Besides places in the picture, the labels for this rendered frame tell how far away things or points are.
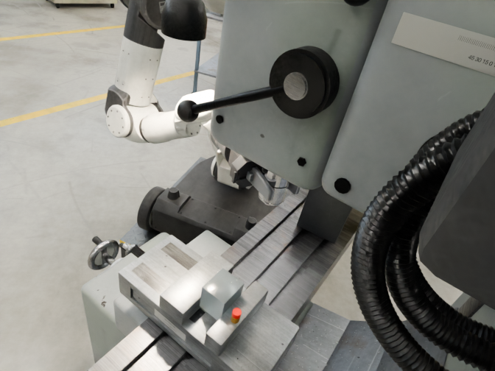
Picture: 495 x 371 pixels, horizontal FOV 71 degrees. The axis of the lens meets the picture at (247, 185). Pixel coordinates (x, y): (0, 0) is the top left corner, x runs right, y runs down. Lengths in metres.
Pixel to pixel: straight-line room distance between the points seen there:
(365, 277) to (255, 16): 0.30
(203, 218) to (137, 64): 0.76
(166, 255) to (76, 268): 1.31
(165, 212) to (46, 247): 0.91
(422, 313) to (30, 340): 1.74
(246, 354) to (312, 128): 0.43
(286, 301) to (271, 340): 0.16
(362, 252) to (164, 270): 0.58
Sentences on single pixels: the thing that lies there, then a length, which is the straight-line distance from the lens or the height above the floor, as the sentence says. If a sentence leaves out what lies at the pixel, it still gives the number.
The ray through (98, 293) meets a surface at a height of 0.71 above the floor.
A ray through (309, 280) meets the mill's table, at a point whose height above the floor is 0.91.
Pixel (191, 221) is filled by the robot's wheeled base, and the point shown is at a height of 0.58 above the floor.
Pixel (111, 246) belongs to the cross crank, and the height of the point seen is 0.63.
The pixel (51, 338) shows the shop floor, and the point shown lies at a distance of 1.87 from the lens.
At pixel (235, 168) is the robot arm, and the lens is 0.58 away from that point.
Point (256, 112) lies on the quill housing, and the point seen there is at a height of 1.39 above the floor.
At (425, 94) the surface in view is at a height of 1.49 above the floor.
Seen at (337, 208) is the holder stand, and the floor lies 1.02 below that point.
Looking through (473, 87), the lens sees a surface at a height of 1.51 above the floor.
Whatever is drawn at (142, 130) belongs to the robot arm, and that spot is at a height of 1.14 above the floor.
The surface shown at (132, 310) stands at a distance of 0.89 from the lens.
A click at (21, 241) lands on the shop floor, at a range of 2.27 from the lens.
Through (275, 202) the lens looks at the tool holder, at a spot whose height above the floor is 1.21.
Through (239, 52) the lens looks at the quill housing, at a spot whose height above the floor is 1.45.
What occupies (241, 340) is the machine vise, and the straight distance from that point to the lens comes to 0.69.
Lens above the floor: 1.58
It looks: 37 degrees down
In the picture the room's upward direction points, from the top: 12 degrees clockwise
